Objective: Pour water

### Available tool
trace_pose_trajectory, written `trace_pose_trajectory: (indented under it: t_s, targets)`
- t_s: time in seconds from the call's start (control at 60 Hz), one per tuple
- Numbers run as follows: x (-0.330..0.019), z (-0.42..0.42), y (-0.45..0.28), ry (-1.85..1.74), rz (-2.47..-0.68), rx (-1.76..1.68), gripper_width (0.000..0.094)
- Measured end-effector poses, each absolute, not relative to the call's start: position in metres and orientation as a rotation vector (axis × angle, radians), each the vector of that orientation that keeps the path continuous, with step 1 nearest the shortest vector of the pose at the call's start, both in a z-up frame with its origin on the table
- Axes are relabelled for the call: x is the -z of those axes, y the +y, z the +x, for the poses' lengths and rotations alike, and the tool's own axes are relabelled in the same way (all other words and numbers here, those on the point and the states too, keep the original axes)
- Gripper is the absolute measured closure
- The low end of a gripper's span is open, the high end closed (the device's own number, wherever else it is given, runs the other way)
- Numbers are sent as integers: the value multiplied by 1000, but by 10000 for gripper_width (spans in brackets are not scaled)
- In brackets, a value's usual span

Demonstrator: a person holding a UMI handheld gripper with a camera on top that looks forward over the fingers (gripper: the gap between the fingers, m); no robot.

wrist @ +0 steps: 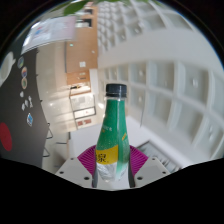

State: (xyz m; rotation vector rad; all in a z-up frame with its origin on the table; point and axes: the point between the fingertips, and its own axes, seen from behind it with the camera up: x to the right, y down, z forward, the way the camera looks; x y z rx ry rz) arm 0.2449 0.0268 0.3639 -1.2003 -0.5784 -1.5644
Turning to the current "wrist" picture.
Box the recessed ceiling lights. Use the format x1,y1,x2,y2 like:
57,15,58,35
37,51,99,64
99,1,224,141

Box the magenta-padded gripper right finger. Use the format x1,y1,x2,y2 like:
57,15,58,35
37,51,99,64
128,144,171,188

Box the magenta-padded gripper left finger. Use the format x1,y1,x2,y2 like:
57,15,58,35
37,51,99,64
54,144,99,188

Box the white dotted cup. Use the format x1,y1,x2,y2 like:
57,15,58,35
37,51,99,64
0,51,17,87

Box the flat round red coaster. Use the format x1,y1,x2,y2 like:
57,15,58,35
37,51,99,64
0,122,14,153

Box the green drink bottle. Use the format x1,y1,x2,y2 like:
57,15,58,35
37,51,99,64
94,83,131,183

